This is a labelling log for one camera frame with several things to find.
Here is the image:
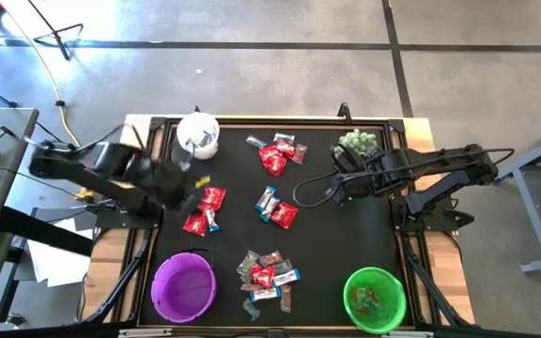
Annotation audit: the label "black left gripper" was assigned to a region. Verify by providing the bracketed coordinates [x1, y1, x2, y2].
[143, 157, 205, 213]

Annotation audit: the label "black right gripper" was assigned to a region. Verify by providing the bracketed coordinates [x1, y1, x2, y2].
[331, 146, 387, 207]

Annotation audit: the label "green candy in clear wrapper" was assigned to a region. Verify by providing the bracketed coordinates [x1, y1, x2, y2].
[235, 249, 261, 278]

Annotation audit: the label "artificial succulent in pot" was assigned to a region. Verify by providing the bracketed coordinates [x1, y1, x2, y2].
[338, 128, 379, 159]

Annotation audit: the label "white plastic bucket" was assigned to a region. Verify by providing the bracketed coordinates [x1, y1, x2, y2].
[175, 111, 222, 161]

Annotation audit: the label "black textured table mat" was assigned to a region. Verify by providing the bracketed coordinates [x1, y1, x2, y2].
[138, 125, 415, 328]

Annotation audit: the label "yellow clamp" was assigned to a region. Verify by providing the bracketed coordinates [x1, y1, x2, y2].
[73, 186, 97, 205]

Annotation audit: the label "purple plastic bucket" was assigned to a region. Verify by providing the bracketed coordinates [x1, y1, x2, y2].
[150, 247, 219, 324]

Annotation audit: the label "green plastic bucket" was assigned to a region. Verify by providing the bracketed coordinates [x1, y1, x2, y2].
[342, 266, 408, 335]

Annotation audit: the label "white paper sheets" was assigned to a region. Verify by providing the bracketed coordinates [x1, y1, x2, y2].
[26, 216, 96, 288]

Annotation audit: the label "black desk beam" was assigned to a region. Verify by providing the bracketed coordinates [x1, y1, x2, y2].
[0, 206, 94, 258]

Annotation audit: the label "black tripod stand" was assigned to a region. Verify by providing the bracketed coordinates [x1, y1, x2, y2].
[25, 0, 85, 62]

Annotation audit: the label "yellow floor cable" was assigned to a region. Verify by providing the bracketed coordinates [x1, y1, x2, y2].
[2, 7, 82, 147]

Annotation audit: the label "silver metal bracket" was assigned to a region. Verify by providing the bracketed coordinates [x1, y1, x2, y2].
[118, 328, 173, 338]
[382, 330, 435, 338]

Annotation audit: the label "grey table frame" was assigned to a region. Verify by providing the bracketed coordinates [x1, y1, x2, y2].
[494, 119, 541, 275]

